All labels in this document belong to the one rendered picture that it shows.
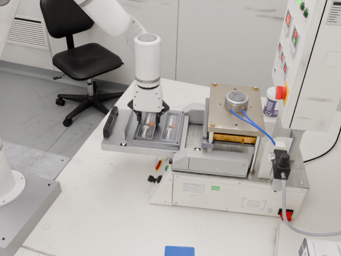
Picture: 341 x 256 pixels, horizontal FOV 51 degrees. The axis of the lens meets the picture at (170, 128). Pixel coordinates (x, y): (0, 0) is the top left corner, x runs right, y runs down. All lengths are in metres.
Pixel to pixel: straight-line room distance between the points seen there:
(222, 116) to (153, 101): 0.24
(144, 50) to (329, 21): 0.52
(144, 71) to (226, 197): 0.52
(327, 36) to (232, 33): 1.86
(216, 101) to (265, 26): 1.56
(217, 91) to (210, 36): 1.56
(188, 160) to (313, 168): 0.64
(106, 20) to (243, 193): 0.72
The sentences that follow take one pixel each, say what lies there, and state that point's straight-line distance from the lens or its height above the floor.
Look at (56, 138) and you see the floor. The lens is 2.92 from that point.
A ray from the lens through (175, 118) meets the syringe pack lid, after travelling 1.34.
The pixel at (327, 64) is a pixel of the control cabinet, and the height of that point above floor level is 1.37.
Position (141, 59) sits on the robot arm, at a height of 1.27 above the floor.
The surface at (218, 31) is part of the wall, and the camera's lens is 2.82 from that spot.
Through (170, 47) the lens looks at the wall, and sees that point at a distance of 2.98.
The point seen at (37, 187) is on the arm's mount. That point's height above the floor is 0.80.
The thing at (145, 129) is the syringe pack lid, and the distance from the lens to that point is 1.29.
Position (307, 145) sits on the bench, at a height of 0.75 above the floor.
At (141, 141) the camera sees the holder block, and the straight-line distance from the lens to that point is 1.26.
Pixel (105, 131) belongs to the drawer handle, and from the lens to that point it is 1.30.
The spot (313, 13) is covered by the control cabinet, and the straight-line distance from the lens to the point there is 0.96.
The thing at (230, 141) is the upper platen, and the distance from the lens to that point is 1.22.
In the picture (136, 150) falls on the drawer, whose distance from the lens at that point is 1.27.
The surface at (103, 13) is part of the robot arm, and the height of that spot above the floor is 1.43.
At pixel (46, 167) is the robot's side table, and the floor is 0.75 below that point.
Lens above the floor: 1.80
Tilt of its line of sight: 38 degrees down
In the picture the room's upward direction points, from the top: 2 degrees clockwise
